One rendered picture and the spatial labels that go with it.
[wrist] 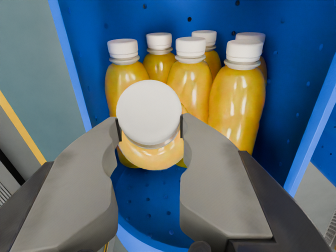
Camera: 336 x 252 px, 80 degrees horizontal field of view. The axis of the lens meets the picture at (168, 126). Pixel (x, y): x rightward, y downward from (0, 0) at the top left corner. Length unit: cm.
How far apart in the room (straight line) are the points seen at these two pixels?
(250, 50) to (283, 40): 10
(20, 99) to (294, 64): 163
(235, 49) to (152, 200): 26
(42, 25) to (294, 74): 136
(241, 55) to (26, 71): 148
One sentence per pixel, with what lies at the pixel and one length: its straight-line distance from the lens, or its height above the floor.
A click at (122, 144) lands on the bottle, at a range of 16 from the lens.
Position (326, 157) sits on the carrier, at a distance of 93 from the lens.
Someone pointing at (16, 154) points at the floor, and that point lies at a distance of 204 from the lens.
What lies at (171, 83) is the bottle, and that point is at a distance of 28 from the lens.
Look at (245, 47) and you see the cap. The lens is 24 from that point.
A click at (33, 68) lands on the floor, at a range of 159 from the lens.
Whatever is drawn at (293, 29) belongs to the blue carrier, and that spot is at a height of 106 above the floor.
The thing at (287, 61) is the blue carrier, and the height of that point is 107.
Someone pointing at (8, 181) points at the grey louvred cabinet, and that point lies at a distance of 204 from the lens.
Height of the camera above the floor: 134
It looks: 58 degrees down
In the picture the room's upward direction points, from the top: 173 degrees clockwise
